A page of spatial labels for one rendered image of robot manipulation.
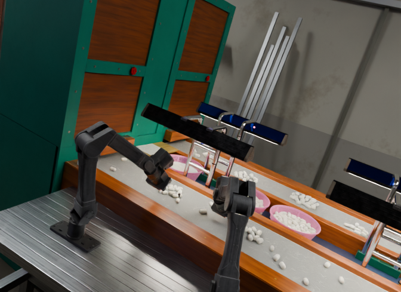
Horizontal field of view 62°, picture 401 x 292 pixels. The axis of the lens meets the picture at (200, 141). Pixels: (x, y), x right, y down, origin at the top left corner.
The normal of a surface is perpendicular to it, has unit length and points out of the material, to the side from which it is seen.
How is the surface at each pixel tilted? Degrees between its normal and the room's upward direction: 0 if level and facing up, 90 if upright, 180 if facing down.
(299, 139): 90
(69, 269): 0
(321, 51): 90
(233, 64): 90
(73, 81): 90
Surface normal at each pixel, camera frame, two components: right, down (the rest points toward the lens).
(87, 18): 0.83, 0.36
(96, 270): 0.26, -0.92
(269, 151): -0.42, 0.14
